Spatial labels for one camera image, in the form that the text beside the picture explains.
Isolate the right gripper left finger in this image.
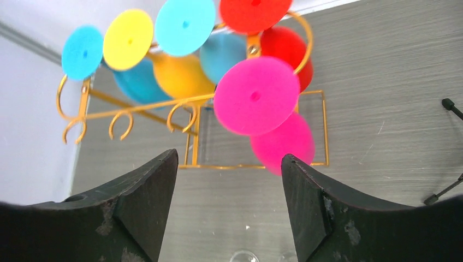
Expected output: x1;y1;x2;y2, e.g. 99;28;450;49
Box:
1;149;179;261

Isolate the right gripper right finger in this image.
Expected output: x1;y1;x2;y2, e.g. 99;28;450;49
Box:
281;154;462;261

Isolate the clear wine glass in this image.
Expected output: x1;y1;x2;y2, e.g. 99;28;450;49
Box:
229;249;259;262

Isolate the magenta wine glass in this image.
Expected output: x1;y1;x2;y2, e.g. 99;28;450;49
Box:
213;56;316;175

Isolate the blue back wine glass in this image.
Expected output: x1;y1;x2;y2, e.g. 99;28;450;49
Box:
61;25;171;104

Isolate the yellow back wine glass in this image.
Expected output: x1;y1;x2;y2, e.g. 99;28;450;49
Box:
103;9;215;104

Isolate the teal back wine glass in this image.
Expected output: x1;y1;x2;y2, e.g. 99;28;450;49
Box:
155;1;247;84

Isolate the red back wine glass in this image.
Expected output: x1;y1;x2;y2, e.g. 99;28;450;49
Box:
218;0;314;94

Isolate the small black tripod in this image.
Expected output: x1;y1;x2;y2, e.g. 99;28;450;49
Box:
423;97;463;206

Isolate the gold wire glass rack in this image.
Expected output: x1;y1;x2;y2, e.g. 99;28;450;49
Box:
59;8;313;168

